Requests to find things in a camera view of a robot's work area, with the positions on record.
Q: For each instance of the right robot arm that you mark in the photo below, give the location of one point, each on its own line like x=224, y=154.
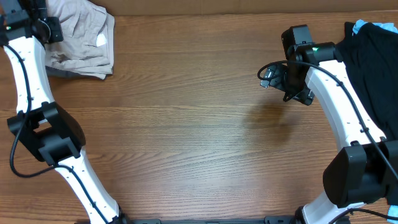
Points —
x=365, y=167

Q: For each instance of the black garment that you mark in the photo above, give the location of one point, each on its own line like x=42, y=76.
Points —
x=373, y=77

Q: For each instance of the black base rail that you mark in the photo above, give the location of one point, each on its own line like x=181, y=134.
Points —
x=211, y=221

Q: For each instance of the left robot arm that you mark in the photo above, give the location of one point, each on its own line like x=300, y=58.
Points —
x=41, y=125

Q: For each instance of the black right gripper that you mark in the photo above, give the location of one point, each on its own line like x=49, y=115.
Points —
x=302, y=96

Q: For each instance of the beige khaki shorts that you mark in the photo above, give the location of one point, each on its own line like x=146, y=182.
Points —
x=88, y=32

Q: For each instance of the folded grey shorts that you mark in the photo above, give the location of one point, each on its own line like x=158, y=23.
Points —
x=54, y=72

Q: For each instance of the light blue garment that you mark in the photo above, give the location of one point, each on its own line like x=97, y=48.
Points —
x=359, y=26

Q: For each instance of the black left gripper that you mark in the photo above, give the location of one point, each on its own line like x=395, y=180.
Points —
x=56, y=34

